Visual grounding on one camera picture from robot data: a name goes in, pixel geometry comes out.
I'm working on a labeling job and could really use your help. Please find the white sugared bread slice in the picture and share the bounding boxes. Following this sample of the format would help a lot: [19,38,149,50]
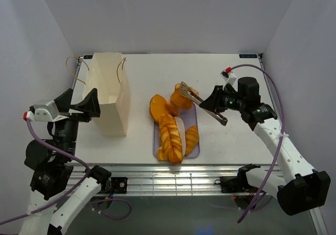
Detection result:
[174,117,186,156]

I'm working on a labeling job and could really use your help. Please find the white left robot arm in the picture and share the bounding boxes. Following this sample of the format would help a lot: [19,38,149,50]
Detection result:
[19,88,111,234]

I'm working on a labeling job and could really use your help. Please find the small striped croissant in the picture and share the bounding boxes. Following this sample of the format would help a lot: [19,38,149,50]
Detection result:
[185,125,200,156]

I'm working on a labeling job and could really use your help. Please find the long twisted braided bread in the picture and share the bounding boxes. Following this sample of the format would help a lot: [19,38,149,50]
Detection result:
[159,114,183,164]

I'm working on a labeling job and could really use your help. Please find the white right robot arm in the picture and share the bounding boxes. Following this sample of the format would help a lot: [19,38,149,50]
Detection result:
[199,77,331,216]

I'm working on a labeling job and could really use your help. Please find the beige paper bag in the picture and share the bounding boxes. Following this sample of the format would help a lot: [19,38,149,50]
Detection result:
[82,52,131,137]

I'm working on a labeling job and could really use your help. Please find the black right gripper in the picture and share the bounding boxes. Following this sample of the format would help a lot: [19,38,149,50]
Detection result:
[199,86,245,113]

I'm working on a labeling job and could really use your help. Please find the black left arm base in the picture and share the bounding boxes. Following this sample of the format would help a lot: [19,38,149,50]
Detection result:
[101,177,128,194]

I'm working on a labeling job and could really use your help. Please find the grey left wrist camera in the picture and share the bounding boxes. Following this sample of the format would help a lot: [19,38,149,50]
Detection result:
[23,100,69,122]

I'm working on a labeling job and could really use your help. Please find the metal serving tongs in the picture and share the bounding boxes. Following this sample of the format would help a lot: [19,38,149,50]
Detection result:
[178,81,228,126]

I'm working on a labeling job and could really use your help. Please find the chunky orange bread loaf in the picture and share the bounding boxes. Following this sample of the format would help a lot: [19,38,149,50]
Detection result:
[170,83,193,110]

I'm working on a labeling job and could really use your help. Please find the lavender plastic tray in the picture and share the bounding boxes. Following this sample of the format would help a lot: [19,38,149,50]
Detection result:
[152,104,200,159]

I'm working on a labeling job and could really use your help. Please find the oval orange flat bread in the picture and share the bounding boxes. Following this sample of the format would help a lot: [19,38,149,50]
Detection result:
[149,94,169,123]

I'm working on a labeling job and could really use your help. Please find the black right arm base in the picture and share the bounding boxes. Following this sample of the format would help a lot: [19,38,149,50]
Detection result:
[214,176,258,194]

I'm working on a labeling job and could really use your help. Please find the pink sugared donut bread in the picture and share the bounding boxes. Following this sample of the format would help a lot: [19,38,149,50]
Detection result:
[165,101,181,116]

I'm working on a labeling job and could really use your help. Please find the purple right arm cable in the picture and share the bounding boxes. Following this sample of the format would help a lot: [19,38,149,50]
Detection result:
[230,63,286,224]

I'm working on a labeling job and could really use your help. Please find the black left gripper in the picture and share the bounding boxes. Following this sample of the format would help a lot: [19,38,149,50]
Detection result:
[55,86,101,159]

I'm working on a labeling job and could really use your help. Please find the aluminium frame rail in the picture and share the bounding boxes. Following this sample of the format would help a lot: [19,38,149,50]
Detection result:
[33,53,329,235]

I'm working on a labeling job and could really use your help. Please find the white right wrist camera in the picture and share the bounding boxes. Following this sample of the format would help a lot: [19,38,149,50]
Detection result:
[220,67,237,87]

